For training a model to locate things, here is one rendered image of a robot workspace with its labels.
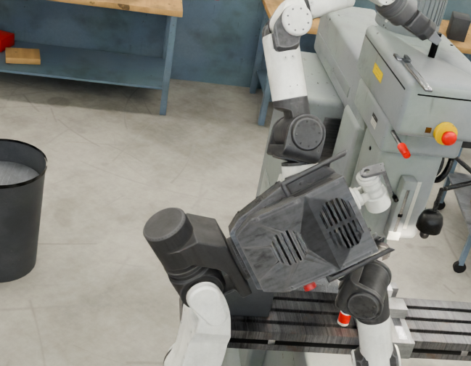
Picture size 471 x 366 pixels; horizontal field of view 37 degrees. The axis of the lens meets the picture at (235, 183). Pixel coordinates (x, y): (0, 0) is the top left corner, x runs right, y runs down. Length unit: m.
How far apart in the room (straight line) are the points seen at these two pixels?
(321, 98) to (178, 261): 1.01
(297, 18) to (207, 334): 0.83
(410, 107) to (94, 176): 3.27
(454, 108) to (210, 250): 0.74
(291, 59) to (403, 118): 0.35
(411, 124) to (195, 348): 0.82
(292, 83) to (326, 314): 1.04
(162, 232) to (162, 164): 3.42
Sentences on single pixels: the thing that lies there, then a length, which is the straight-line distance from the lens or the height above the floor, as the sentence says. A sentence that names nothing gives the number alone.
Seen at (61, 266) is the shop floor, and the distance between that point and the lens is 4.06.
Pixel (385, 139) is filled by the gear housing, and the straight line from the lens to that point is 2.04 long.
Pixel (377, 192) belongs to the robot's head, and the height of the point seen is 1.63.
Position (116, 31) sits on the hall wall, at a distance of 6.40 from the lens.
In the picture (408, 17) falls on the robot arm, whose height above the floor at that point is 2.01.
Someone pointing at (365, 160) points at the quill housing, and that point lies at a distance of 2.22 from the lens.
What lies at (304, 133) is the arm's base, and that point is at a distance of 1.72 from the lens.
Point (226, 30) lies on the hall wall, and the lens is 6.40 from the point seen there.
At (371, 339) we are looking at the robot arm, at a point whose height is 1.27.
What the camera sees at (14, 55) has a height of 0.28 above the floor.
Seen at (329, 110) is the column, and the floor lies 1.53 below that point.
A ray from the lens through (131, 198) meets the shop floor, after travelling 4.67.
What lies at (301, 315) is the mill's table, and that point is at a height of 0.93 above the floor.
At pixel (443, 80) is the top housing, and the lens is 1.94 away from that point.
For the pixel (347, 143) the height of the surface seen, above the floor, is 1.51.
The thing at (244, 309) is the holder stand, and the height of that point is 0.96.
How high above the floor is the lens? 2.50
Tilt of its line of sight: 30 degrees down
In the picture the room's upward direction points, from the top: 10 degrees clockwise
